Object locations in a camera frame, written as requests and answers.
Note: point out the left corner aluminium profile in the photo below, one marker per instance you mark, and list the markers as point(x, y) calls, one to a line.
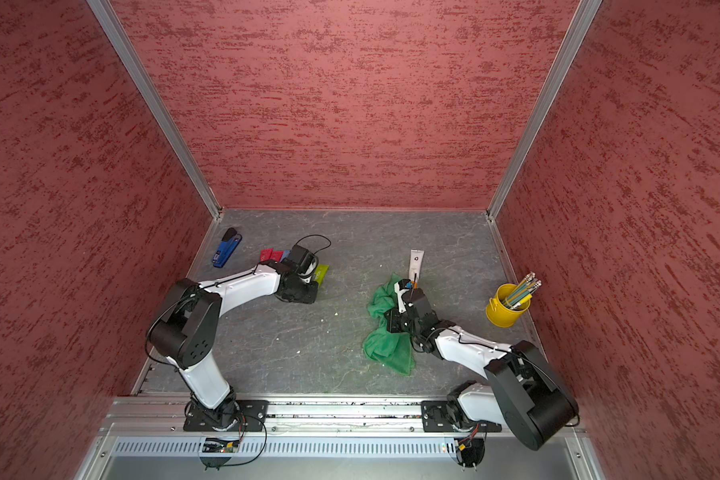
point(118, 38)

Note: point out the lime green toothpaste tube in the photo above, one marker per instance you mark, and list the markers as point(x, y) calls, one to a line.
point(320, 273)

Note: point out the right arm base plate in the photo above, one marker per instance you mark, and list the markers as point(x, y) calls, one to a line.
point(447, 416)

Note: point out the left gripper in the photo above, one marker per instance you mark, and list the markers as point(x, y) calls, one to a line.
point(309, 298)

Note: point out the white tube orange cap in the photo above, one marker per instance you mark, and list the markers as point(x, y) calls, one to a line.
point(415, 265)

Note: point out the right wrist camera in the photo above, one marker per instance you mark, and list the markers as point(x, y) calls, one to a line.
point(402, 290)

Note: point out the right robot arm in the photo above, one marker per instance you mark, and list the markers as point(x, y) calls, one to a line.
point(522, 392)

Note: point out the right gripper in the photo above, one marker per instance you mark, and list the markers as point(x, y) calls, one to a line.
point(393, 321)

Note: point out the pencils in cup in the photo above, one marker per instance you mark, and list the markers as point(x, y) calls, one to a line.
point(522, 292)

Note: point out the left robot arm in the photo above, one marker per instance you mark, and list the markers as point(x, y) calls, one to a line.
point(185, 329)

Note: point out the right corner aluminium profile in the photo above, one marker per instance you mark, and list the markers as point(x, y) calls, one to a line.
point(579, 26)

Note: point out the yellow cup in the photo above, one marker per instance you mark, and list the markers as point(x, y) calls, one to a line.
point(501, 316)

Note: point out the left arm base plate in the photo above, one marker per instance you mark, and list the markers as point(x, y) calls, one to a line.
point(252, 415)

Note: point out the green microfiber cloth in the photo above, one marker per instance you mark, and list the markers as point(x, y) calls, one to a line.
point(392, 350)

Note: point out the blue stapler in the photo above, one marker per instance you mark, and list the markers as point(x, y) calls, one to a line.
point(228, 244)

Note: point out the corner aluminium profile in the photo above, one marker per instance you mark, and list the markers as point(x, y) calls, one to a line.
point(579, 26)
point(118, 38)

